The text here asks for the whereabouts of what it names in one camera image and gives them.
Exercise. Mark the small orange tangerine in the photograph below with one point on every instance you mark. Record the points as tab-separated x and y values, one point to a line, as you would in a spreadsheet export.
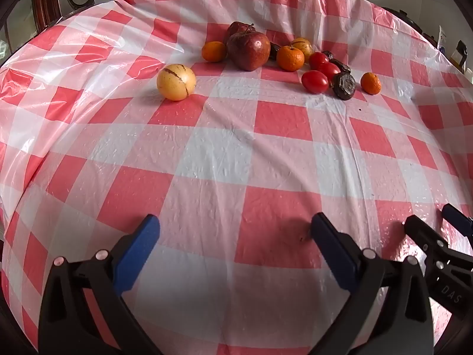
370	83

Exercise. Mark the small dark red apple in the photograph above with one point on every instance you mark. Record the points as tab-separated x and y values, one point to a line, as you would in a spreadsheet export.
236	27

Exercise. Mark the white bottle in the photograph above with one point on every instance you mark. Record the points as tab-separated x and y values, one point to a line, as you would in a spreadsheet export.
441	39

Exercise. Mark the dark cooking pot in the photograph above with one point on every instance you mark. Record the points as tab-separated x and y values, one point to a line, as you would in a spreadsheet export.
402	15

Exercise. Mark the large yellow striped melon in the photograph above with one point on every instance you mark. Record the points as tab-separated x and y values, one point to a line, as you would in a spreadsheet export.
176	82

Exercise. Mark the red tomato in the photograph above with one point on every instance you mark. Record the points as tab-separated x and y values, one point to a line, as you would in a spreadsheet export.
329	70
315	81
317	59

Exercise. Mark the large red apple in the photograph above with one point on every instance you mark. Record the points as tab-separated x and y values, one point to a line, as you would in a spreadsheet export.
248	50

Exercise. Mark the yellow-brown passion fruit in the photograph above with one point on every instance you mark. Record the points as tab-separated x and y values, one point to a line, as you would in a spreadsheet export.
303	45

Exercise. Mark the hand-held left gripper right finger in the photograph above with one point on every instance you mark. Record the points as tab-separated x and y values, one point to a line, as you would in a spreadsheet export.
332	255

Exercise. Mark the dark brown water chestnut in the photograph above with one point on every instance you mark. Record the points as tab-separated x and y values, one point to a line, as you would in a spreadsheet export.
343	85
342	65
327	54
274	50

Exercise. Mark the red checked plastic tablecloth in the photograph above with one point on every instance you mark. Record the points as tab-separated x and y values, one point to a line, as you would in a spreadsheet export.
221	155

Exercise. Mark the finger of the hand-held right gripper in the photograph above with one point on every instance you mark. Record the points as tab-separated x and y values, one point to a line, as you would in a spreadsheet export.
425	235
458	219

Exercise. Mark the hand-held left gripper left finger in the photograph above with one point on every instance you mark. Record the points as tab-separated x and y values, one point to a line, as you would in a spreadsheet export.
138	255

